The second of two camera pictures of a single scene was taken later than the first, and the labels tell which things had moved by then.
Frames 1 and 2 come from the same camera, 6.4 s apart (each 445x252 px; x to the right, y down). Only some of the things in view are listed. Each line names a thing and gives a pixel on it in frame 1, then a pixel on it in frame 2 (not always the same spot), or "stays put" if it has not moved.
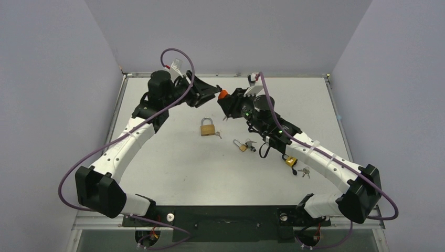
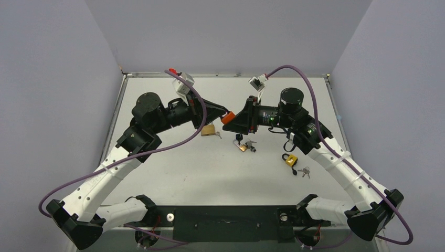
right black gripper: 235,104 -> 250,115
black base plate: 212,223 stays put
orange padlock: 223,93 -> 228,118
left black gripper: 197,92 -> 197,110
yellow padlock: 289,160 stays put
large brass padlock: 207,129 stays put
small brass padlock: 242,147 stays put
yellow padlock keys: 305,171 stays put
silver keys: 249,144 stays put
